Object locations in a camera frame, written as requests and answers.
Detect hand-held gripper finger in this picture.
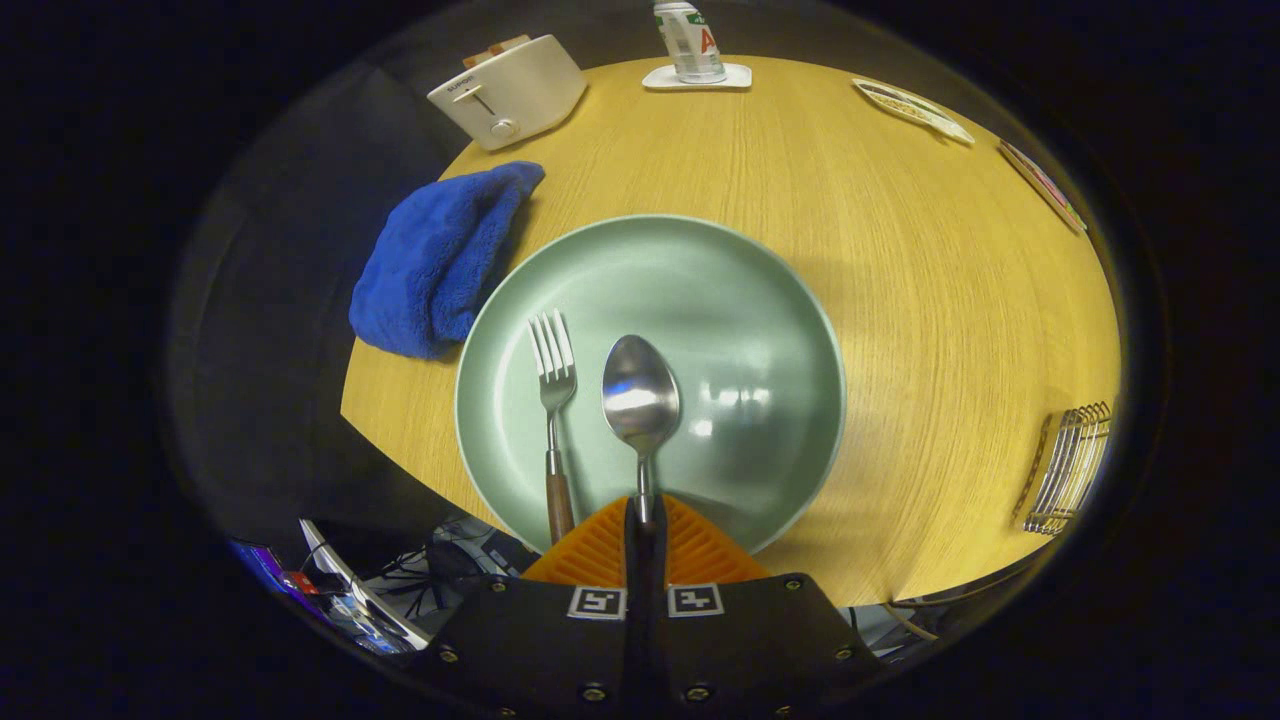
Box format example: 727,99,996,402
415,495,646,720
645,495,881,720

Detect steel spoon with wooden handle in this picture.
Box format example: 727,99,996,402
601,334,682,526

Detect steel fork with wooden handle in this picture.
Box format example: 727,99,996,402
527,310,579,546

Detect laptop with lit screen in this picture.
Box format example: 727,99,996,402
230,520,431,656

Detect pale green round plate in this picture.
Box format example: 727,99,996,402
454,214,848,556

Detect blue fluffy towel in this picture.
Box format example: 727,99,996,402
348,161,546,361

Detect white toaster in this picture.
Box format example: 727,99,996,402
427,34,589,152

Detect white square coaster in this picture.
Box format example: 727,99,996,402
642,63,753,91

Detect white divided snack dish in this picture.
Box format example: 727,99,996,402
852,78,976,146

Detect small clear labelled bottle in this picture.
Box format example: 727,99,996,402
653,0,727,84

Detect white plate of toy food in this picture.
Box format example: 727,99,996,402
998,140,1088,233

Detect tangle of black cables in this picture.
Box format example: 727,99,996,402
380,515,541,621

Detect steel wire basket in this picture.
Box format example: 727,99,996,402
1015,402,1113,536

